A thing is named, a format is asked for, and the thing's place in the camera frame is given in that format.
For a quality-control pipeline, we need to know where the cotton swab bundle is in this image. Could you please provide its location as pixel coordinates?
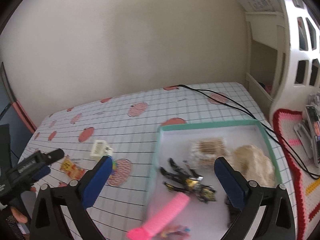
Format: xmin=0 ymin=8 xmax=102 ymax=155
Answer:
xmin=188 ymin=137 xmax=231 ymax=168

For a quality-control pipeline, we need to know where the pink comb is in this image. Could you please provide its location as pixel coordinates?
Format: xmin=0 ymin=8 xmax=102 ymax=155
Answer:
xmin=126 ymin=192 xmax=190 ymax=240

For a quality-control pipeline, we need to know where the person's hand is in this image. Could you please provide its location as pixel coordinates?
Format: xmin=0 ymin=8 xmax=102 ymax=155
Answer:
xmin=10 ymin=186 xmax=37 ymax=224

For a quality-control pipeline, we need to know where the yellow snack packet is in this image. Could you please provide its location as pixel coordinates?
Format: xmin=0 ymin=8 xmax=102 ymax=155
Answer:
xmin=60 ymin=155 xmax=86 ymax=180

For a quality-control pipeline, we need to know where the black toy car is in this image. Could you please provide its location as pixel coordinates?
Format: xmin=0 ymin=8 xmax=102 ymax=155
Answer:
xmin=225 ymin=196 xmax=241 ymax=228

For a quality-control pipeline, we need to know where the cream lace cloth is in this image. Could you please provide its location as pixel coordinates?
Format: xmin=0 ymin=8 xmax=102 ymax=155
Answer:
xmin=231 ymin=145 xmax=276 ymax=187

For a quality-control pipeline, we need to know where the colourful block toy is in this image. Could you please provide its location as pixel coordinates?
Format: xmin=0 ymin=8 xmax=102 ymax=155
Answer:
xmin=110 ymin=158 xmax=117 ymax=177

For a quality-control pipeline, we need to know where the white plastic hair claw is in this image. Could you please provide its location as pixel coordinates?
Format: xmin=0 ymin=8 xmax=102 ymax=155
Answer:
xmin=90 ymin=140 xmax=113 ymax=160

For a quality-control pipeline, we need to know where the black cabinet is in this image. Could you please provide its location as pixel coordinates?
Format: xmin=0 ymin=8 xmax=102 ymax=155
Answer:
xmin=1 ymin=63 xmax=36 ymax=166

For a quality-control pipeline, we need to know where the black gold action figure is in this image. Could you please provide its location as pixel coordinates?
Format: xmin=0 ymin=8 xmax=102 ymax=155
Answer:
xmin=159 ymin=158 xmax=216 ymax=204

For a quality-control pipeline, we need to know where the teal rimmed white tray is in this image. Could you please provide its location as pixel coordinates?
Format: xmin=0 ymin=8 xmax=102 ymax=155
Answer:
xmin=143 ymin=119 xmax=283 ymax=240

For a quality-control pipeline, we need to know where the pastel rainbow scrunchie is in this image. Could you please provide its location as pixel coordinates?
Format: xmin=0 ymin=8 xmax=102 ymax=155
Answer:
xmin=159 ymin=225 xmax=190 ymax=240

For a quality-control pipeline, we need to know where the grid pomegranate tablecloth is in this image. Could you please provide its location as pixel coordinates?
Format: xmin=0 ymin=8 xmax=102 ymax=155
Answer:
xmin=18 ymin=81 xmax=295 ymax=240

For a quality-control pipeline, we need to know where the crocheted red pink mat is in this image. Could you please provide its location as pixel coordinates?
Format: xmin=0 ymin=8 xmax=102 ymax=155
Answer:
xmin=273 ymin=108 xmax=319 ymax=239

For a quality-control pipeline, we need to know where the grey phone stand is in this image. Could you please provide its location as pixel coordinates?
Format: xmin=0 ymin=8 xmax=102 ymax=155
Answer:
xmin=293 ymin=120 xmax=313 ymax=159

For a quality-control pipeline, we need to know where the smartphone with lit screen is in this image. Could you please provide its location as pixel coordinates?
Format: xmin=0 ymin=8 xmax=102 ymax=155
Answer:
xmin=305 ymin=106 xmax=320 ymax=167

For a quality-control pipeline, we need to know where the crumpled grey paper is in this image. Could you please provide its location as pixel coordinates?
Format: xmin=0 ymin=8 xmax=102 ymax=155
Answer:
xmin=308 ymin=92 xmax=320 ymax=107

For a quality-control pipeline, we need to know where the white cutout shelf unit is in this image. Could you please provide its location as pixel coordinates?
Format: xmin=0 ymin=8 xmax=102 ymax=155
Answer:
xmin=236 ymin=0 xmax=319 ymax=119

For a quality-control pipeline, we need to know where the black charging cable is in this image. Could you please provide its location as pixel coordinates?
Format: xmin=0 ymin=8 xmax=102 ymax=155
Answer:
xmin=178 ymin=84 xmax=320 ymax=173

